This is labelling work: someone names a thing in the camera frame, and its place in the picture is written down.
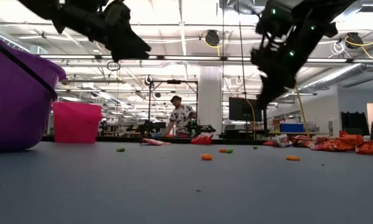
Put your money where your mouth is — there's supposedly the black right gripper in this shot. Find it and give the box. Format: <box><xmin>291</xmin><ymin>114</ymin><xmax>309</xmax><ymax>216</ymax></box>
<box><xmin>251</xmin><ymin>18</ymin><xmax>338</xmax><ymax>110</ymax></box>

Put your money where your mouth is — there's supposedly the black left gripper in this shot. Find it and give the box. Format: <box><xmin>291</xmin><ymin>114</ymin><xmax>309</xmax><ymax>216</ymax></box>
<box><xmin>52</xmin><ymin>0</ymin><xmax>152</xmax><ymax>62</ymax></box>

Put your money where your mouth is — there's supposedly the silver candy wrapper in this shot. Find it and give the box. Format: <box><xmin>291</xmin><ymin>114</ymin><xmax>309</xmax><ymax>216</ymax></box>
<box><xmin>272</xmin><ymin>133</ymin><xmax>293</xmax><ymax>147</ymax></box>

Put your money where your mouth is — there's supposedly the black monitor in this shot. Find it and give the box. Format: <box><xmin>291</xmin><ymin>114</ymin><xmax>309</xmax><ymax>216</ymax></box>
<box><xmin>229</xmin><ymin>97</ymin><xmax>264</xmax><ymax>122</ymax></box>

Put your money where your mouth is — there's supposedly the blue storage bin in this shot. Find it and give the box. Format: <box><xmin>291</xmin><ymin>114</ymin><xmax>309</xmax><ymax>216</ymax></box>
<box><xmin>279</xmin><ymin>123</ymin><xmax>305</xmax><ymax>133</ymax></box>

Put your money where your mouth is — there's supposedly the long ceiling light bar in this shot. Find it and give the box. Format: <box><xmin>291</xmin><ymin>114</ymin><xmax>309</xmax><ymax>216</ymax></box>
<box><xmin>39</xmin><ymin>54</ymin><xmax>373</xmax><ymax>63</ymax></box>

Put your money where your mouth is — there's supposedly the white building column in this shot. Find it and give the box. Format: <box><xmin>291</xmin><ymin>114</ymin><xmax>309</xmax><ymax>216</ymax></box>
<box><xmin>198</xmin><ymin>65</ymin><xmax>223</xmax><ymax>134</ymax></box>

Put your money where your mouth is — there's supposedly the person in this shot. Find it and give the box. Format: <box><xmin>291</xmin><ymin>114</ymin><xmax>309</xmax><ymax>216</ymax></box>
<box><xmin>162</xmin><ymin>95</ymin><xmax>197</xmax><ymax>138</ymax></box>

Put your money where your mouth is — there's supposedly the black panel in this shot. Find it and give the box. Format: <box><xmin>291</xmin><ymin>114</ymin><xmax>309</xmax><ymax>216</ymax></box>
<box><xmin>341</xmin><ymin>111</ymin><xmax>371</xmax><ymax>136</ymax></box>

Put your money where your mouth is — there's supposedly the pink plastic bucket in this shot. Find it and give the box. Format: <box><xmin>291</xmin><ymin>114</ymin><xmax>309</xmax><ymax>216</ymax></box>
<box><xmin>52</xmin><ymin>101</ymin><xmax>104</xmax><ymax>144</ymax></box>

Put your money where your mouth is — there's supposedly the purple plastic bucket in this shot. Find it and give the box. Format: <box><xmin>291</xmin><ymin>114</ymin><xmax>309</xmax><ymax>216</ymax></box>
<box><xmin>0</xmin><ymin>35</ymin><xmax>68</xmax><ymax>153</ymax></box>

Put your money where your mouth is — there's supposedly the black cable loop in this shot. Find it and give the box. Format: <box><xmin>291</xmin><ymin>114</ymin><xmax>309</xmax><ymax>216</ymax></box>
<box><xmin>106</xmin><ymin>60</ymin><xmax>121</xmax><ymax>72</ymax></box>

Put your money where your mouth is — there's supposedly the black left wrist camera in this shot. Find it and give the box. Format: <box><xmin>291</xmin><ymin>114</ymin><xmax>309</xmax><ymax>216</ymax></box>
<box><xmin>104</xmin><ymin>0</ymin><xmax>131</xmax><ymax>27</ymax></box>

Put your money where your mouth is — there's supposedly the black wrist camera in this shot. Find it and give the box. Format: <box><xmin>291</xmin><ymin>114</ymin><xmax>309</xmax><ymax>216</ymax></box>
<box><xmin>104</xmin><ymin>0</ymin><xmax>131</xmax><ymax>27</ymax></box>
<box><xmin>256</xmin><ymin>0</ymin><xmax>295</xmax><ymax>35</ymax></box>

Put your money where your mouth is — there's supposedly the black metal frame rig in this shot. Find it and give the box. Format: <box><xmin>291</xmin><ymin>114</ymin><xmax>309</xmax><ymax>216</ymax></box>
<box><xmin>147</xmin><ymin>80</ymin><xmax>199</xmax><ymax>125</ymax></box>

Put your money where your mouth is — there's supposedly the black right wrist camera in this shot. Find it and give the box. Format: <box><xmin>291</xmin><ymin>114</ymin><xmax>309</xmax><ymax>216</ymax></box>
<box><xmin>256</xmin><ymin>0</ymin><xmax>295</xmax><ymax>35</ymax></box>

